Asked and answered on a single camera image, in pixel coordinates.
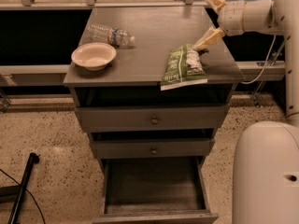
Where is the white hanging cable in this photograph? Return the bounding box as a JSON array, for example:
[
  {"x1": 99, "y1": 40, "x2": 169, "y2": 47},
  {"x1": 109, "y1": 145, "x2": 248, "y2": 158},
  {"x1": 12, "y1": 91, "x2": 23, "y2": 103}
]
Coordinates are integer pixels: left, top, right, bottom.
[{"x1": 239, "y1": 35, "x2": 278, "y2": 86}]

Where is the clear plastic water bottle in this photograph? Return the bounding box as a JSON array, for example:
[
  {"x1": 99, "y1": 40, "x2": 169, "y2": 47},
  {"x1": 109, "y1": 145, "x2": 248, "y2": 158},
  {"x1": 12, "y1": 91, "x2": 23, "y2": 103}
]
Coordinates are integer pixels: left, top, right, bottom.
[{"x1": 87, "y1": 23, "x2": 135, "y2": 47}]

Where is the grey top drawer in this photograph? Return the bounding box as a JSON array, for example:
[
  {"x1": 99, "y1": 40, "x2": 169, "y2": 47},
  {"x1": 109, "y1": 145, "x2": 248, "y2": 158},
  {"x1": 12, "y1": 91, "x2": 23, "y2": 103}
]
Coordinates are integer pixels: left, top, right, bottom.
[{"x1": 75, "y1": 105, "x2": 229, "y2": 133}]

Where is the grey open bottom drawer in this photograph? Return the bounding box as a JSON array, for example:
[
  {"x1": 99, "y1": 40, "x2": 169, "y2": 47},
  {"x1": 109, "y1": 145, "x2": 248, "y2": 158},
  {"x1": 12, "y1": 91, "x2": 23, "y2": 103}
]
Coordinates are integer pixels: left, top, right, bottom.
[{"x1": 93, "y1": 157, "x2": 218, "y2": 224}]

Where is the metal railing frame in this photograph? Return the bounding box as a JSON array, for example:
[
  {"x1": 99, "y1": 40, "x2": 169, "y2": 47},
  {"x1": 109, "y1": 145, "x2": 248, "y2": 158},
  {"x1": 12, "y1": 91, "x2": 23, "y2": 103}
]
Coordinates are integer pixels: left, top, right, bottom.
[{"x1": 0, "y1": 0, "x2": 289, "y2": 114}]

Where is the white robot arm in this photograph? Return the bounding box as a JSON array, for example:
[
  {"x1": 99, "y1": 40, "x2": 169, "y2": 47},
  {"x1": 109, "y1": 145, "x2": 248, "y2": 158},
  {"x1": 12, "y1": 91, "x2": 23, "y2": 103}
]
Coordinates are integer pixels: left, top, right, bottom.
[{"x1": 193, "y1": 0, "x2": 299, "y2": 224}]

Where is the green jalapeno chip bag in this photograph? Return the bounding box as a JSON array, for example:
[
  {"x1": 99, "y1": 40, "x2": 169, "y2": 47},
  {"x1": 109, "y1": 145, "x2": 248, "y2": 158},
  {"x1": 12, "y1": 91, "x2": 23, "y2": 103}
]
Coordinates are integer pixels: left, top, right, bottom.
[{"x1": 160, "y1": 44, "x2": 207, "y2": 91}]

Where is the white paper bowl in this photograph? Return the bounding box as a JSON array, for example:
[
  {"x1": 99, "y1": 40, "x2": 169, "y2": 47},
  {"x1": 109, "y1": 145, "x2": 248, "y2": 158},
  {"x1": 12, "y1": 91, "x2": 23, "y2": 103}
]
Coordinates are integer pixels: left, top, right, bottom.
[{"x1": 71, "y1": 42, "x2": 117, "y2": 71}]

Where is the black stand leg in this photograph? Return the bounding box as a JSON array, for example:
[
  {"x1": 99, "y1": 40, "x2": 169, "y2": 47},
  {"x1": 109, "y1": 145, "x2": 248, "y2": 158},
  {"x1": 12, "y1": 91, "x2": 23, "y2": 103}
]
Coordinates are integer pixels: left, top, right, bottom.
[{"x1": 0, "y1": 153, "x2": 39, "y2": 224}]

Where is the grey middle drawer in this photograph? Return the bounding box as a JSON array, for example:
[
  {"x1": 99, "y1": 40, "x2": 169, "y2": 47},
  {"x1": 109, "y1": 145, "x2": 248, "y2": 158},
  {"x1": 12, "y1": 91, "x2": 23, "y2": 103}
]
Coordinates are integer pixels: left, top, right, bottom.
[{"x1": 91, "y1": 138, "x2": 215, "y2": 159}]

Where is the grey wooden drawer cabinet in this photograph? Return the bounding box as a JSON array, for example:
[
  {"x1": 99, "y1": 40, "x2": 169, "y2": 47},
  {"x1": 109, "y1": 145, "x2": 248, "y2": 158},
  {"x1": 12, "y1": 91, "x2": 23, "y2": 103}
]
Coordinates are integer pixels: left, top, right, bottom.
[{"x1": 63, "y1": 6, "x2": 246, "y2": 173}]

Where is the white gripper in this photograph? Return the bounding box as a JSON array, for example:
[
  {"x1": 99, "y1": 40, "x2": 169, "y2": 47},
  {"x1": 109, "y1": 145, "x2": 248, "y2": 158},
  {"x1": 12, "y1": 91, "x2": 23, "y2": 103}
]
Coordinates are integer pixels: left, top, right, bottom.
[{"x1": 192, "y1": 0, "x2": 246, "y2": 51}]

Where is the black floor cable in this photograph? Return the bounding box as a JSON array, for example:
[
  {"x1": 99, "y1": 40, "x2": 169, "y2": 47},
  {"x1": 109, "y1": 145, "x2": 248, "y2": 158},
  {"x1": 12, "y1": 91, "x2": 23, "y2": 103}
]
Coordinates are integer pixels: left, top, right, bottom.
[{"x1": 0, "y1": 167, "x2": 47, "y2": 224}]

